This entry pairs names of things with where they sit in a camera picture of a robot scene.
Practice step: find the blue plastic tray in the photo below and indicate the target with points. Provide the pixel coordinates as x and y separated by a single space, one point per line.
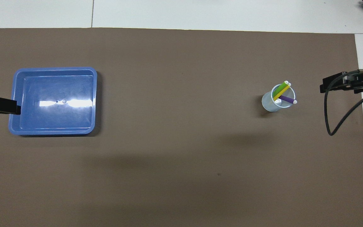
55 121

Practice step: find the brown table mat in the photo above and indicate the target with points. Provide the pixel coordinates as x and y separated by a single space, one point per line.
181 157

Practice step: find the translucent plastic cup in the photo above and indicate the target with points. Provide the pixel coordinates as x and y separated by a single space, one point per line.
268 105

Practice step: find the green pen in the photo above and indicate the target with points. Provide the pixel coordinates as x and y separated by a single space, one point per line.
279 88

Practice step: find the purple pen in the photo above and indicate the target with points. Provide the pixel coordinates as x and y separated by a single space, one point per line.
288 100

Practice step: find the yellow pen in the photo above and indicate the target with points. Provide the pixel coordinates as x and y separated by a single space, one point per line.
280 93

